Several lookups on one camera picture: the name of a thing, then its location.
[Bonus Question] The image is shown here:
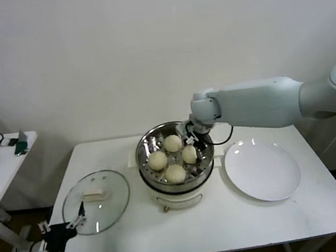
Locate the green circuit board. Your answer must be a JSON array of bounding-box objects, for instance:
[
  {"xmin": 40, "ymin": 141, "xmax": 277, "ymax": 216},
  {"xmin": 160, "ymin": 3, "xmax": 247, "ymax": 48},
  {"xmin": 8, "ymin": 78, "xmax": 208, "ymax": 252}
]
[{"xmin": 11, "ymin": 129, "xmax": 32, "ymax": 156}]

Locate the white electric cooker base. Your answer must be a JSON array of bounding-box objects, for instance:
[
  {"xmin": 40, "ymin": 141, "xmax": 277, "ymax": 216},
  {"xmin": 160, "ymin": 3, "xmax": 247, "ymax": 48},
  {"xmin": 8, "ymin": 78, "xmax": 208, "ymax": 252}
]
[{"xmin": 138, "ymin": 155, "xmax": 229, "ymax": 217}]

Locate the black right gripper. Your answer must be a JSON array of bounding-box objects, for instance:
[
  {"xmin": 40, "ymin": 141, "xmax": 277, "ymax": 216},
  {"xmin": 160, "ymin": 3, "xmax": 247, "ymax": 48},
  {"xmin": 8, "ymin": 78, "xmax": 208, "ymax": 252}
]
[{"xmin": 183, "ymin": 120, "xmax": 209, "ymax": 165}]

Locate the white steamed baozi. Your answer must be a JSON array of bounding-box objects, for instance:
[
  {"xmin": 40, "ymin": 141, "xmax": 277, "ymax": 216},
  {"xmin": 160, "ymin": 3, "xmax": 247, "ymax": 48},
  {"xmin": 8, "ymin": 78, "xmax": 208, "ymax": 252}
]
[
  {"xmin": 146, "ymin": 150, "xmax": 169, "ymax": 173},
  {"xmin": 163, "ymin": 163, "xmax": 188, "ymax": 186},
  {"xmin": 162, "ymin": 133, "xmax": 184, "ymax": 154},
  {"xmin": 180, "ymin": 144, "xmax": 199, "ymax": 165}
]

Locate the white side table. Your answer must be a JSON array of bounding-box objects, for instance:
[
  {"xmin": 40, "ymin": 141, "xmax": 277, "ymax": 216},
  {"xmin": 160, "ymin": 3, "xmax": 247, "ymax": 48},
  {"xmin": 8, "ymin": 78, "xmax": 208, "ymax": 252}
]
[{"xmin": 0, "ymin": 129, "xmax": 55, "ymax": 252}]

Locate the glass lid with white handle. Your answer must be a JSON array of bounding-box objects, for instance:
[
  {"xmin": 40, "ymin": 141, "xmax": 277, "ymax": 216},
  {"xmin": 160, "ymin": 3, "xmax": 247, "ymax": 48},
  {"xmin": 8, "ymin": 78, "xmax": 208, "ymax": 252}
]
[{"xmin": 57, "ymin": 166, "xmax": 136, "ymax": 240}]

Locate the stainless steel steamer basket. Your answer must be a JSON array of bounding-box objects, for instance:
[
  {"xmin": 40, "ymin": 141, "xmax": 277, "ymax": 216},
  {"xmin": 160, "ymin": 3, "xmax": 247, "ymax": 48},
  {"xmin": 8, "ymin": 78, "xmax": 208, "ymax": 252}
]
[{"xmin": 121, "ymin": 114, "xmax": 229, "ymax": 198}]

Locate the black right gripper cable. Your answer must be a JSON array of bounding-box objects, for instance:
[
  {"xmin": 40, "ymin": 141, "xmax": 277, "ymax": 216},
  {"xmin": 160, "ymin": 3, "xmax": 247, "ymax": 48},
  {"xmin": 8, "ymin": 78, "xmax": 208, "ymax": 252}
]
[{"xmin": 208, "ymin": 124, "xmax": 237, "ymax": 146}]

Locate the white round plate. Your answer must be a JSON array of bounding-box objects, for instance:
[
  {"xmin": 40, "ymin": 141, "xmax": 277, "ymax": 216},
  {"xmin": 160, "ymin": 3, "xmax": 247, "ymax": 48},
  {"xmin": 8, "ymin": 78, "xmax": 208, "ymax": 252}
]
[{"xmin": 221, "ymin": 132, "xmax": 305, "ymax": 209}]

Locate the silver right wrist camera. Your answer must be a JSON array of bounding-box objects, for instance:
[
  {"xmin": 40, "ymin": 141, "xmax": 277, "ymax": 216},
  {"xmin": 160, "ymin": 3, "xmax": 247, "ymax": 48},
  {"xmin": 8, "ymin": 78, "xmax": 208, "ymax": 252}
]
[{"xmin": 175, "ymin": 121, "xmax": 197, "ymax": 146}]

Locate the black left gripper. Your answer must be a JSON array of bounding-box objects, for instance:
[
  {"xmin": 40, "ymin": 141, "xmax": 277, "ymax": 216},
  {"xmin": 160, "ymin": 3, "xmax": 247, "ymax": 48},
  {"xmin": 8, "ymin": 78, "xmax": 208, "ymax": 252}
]
[{"xmin": 35, "ymin": 200, "xmax": 92, "ymax": 252}]

